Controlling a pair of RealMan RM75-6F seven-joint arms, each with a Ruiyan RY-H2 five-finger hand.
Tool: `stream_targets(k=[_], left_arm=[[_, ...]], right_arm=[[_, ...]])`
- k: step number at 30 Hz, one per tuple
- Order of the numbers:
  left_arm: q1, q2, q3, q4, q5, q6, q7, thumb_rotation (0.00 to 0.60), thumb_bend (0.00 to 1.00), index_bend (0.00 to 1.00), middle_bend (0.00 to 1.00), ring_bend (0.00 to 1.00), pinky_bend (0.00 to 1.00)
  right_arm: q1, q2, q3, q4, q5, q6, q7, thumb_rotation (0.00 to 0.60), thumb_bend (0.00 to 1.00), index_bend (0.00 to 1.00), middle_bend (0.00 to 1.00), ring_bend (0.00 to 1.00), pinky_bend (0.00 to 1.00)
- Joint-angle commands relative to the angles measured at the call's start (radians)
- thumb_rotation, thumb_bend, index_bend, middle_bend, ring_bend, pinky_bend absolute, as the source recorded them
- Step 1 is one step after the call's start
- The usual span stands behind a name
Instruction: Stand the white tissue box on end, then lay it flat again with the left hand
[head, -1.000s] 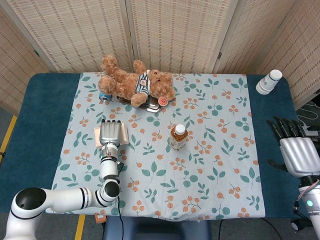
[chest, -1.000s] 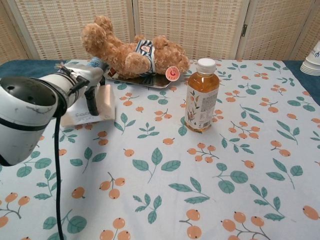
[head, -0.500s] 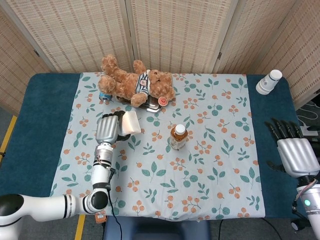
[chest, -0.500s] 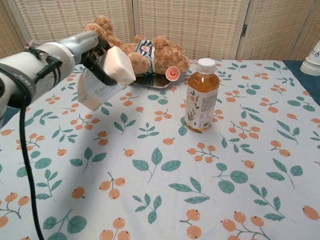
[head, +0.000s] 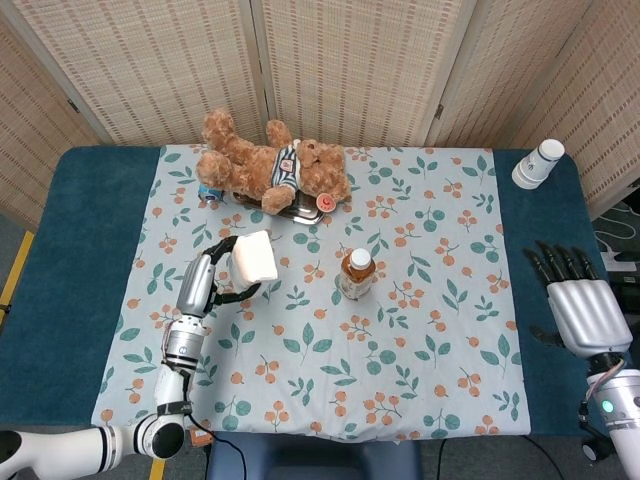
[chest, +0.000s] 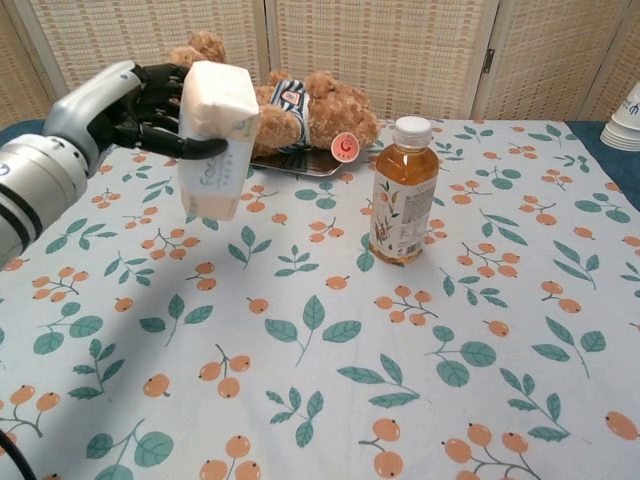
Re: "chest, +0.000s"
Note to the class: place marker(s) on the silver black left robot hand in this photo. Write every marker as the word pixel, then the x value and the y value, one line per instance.
pixel 85 107

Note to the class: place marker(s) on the white tissue pack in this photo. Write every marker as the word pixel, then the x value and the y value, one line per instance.
pixel 215 100

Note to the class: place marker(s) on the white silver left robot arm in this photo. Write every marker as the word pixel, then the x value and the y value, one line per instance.
pixel 35 190

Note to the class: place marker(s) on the floral tablecloth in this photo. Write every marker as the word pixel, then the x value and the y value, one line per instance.
pixel 320 325

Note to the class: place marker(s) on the metal tray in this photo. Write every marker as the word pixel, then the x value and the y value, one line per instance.
pixel 310 166

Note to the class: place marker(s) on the brown teddy bear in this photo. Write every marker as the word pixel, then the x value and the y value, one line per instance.
pixel 340 110

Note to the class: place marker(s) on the woven folding screen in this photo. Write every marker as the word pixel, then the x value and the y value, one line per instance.
pixel 380 55

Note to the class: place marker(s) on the tea bottle with white cap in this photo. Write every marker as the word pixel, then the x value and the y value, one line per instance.
pixel 405 200

